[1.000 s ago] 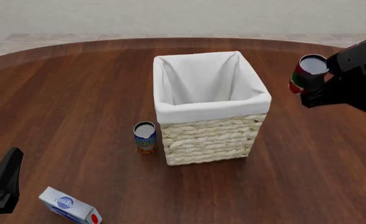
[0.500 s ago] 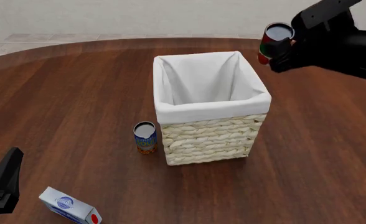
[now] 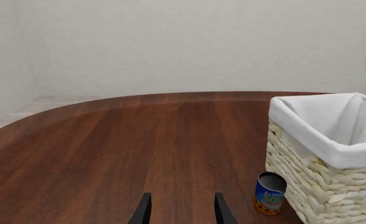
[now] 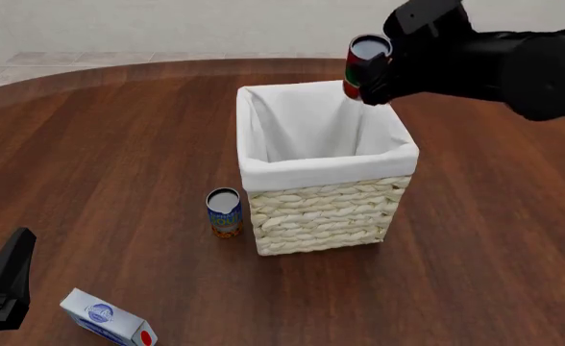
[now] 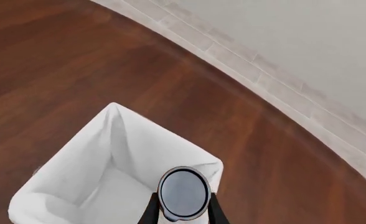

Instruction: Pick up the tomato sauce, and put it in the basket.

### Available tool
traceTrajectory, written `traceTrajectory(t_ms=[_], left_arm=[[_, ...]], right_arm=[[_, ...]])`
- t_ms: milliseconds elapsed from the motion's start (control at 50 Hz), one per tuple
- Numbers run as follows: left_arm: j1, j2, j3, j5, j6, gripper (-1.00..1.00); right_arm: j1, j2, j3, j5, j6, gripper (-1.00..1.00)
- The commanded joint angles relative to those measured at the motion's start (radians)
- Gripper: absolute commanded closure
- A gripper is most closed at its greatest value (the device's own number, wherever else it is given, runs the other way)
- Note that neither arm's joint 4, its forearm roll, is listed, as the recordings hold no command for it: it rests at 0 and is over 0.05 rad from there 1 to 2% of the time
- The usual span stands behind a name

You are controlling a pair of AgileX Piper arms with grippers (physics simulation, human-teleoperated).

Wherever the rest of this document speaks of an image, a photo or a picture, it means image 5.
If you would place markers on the grey round tin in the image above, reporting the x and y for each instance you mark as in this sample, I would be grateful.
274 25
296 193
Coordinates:
184 193

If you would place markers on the white fabric basket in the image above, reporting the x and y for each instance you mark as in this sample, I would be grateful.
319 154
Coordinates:
92 177

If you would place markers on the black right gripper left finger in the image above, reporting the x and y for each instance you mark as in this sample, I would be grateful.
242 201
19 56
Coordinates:
149 211

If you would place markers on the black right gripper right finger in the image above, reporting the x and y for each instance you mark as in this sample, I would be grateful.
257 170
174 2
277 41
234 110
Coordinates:
217 211

